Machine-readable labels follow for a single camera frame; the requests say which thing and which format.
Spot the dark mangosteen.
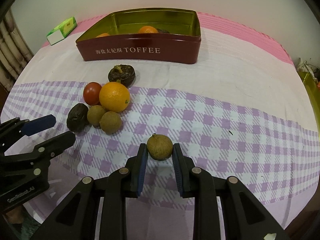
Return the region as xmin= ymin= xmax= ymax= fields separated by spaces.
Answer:
xmin=66 ymin=103 xmax=89 ymax=133
xmin=157 ymin=29 xmax=170 ymax=34
xmin=108 ymin=64 xmax=136 ymax=88

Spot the brown longan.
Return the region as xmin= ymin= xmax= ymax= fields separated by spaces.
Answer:
xmin=87 ymin=105 xmax=106 ymax=126
xmin=99 ymin=111 xmax=122 ymax=135

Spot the red cherry tomato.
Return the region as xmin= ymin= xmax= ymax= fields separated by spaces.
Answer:
xmin=83 ymin=82 xmax=102 ymax=106

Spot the large yellow orange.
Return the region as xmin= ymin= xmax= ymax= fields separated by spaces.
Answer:
xmin=99 ymin=82 xmax=130 ymax=113

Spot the dark mangosteen back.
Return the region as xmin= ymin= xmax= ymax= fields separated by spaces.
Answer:
xmin=108 ymin=64 xmax=136 ymax=88

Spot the small orange mandarin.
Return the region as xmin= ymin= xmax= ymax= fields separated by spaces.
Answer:
xmin=96 ymin=33 xmax=110 ymax=38

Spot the person left hand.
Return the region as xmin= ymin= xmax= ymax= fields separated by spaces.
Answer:
xmin=4 ymin=206 xmax=24 ymax=224

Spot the rattan chair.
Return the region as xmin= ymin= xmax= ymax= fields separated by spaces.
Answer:
xmin=0 ymin=9 xmax=33 ymax=92

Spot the green tissue box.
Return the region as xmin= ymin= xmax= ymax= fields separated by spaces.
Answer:
xmin=46 ymin=17 xmax=78 ymax=46

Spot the pink purple checked tablecloth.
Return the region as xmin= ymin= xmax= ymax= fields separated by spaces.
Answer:
xmin=1 ymin=13 xmax=319 ymax=239

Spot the gold tin lid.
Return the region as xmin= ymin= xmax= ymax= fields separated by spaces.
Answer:
xmin=298 ymin=71 xmax=319 ymax=123

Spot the clutter beside table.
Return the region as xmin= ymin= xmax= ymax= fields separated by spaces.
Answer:
xmin=296 ymin=57 xmax=319 ymax=80

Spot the red toffee tin box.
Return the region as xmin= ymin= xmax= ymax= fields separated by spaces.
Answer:
xmin=76 ymin=8 xmax=201 ymax=64

